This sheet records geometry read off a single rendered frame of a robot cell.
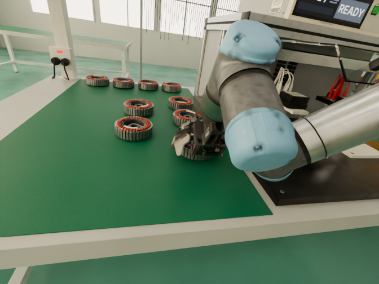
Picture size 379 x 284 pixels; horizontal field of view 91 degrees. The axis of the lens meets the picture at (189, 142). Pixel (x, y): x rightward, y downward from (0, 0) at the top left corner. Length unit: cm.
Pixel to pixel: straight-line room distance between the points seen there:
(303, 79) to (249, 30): 69
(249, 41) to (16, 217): 43
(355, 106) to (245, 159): 20
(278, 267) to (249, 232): 93
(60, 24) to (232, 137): 108
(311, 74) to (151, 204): 82
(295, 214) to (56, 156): 55
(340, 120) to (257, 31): 17
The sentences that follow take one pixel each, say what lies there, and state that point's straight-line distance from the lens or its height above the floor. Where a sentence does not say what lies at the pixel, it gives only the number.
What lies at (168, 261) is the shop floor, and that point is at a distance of 117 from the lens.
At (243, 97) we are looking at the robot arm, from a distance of 23.
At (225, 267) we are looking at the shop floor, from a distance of 121.
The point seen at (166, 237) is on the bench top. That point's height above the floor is 74.
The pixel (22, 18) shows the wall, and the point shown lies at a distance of 761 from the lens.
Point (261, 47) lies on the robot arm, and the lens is 26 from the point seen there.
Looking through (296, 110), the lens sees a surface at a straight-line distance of 69.
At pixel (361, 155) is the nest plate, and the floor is 78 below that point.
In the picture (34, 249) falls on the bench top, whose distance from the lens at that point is 39.
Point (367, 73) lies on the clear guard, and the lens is 52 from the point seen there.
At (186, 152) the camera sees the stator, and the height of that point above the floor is 77.
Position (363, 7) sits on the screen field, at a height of 118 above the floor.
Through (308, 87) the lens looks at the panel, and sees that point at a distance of 99.
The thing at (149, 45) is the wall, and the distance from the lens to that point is 687.
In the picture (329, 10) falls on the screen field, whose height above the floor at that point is 116.
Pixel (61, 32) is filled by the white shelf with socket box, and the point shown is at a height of 97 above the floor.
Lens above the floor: 104
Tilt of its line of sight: 30 degrees down
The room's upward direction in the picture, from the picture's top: 9 degrees clockwise
